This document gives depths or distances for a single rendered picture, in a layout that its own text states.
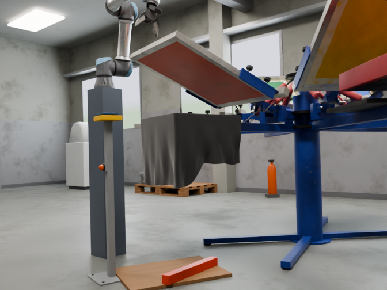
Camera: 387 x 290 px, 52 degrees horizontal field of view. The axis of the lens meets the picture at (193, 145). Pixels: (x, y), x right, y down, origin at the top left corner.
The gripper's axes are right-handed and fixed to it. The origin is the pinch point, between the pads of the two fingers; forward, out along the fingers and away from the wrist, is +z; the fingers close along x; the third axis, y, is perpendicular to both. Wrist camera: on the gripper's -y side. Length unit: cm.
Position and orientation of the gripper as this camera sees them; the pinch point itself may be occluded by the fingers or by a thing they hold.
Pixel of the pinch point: (146, 32)
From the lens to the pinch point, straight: 248.7
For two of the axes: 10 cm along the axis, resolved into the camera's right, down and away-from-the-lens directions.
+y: -5.6, 0.3, 8.3
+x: -8.0, -2.8, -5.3
